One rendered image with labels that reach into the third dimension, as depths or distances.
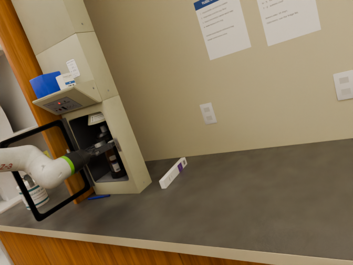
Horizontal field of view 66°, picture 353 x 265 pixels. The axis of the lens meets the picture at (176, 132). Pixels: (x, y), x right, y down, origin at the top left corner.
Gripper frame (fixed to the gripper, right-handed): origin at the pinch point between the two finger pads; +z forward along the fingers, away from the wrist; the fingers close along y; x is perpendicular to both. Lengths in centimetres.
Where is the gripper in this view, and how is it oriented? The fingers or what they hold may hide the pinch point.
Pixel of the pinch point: (108, 142)
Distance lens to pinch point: 142.7
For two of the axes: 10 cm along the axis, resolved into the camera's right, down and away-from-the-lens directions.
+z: 4.9, -3.4, 8.0
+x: 3.1, 9.3, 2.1
